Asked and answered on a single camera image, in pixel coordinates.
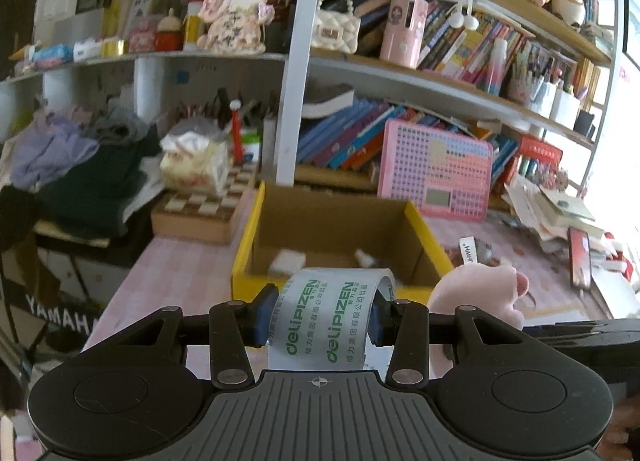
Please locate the red book box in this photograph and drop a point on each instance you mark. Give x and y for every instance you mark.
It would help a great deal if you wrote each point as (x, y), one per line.
(542, 153)

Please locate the panda plush toy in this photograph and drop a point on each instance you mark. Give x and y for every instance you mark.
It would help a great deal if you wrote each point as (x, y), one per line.
(569, 3)

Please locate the black keyboard piano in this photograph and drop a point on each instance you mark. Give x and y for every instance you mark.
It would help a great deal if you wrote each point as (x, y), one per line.
(45, 311)

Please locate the red and white plush toy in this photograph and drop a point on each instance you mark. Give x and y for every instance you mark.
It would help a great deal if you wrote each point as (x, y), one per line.
(617, 256)

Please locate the red pen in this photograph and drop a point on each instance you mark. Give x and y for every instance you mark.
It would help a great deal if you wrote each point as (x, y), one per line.
(236, 133)

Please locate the stack of papers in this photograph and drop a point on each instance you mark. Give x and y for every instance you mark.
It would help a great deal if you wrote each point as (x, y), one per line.
(550, 211)

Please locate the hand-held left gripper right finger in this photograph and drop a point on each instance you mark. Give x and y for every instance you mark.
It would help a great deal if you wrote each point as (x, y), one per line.
(381, 321)

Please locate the tissue pack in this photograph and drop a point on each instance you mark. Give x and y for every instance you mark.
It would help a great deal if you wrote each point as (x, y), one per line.
(195, 166)

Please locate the clear packing tape roll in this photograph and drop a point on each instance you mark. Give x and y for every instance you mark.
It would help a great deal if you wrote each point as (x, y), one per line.
(330, 321)

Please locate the cream quilted handbag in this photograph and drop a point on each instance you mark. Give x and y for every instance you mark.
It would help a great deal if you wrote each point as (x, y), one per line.
(334, 28)

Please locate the red smartphone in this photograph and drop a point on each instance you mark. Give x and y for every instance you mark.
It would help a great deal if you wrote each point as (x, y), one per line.
(580, 258)

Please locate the small white bottle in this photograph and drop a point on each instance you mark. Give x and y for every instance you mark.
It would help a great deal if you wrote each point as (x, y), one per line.
(365, 257)

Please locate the white pen holder can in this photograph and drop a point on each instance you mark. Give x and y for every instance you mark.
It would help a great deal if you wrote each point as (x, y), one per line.
(251, 146)

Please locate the row of blue books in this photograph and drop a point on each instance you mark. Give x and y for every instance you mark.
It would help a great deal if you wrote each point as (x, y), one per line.
(345, 136)

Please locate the floral cow plush doll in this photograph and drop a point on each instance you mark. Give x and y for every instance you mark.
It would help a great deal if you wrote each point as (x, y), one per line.
(237, 16)

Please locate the pink cylindrical holder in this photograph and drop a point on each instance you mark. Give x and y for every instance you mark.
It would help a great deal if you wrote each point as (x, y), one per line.
(402, 31)

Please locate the pink pig plush toy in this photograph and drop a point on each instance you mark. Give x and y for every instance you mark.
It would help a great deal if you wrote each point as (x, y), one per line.
(475, 291)

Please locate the wooden chessboard box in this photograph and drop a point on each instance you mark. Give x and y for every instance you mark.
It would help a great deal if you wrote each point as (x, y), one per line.
(200, 216)

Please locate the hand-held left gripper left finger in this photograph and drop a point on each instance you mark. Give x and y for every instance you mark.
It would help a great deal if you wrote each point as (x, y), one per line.
(265, 313)

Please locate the pile of clothes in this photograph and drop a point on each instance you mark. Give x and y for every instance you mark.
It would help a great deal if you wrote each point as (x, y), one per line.
(85, 176)

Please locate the pink learning tablet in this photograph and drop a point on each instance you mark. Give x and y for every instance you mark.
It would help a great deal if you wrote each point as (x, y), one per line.
(435, 171)

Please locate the yellow cardboard box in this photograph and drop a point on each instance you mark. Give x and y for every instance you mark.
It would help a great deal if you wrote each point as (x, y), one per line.
(250, 246)

